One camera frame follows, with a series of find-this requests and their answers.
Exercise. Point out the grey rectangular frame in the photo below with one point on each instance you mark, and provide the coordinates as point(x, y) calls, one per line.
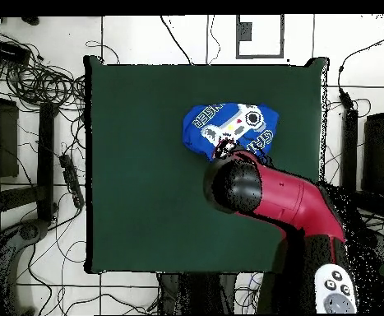
point(237, 49)

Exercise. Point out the grey chair base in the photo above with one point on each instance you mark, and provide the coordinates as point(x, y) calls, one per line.
point(30, 230)

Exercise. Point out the black electronics box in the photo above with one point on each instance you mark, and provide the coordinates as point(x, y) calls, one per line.
point(7, 51)

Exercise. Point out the blue printed shirt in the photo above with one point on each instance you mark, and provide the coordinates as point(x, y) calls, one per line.
point(231, 125)

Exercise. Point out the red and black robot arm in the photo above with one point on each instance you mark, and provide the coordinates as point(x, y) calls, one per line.
point(277, 197)

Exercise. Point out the dark monitor panel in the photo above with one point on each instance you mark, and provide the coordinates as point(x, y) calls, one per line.
point(5, 138)
point(382, 154)

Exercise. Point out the black power strip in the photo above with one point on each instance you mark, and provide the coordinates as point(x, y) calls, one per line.
point(70, 181)

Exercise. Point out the dark green tablecloth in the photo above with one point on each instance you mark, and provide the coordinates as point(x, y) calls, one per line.
point(129, 214)

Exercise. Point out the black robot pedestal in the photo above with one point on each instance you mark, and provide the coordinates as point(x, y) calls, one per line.
point(198, 293)

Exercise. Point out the black stand beam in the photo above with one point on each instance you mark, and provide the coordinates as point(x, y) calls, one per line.
point(349, 148)
point(46, 148)

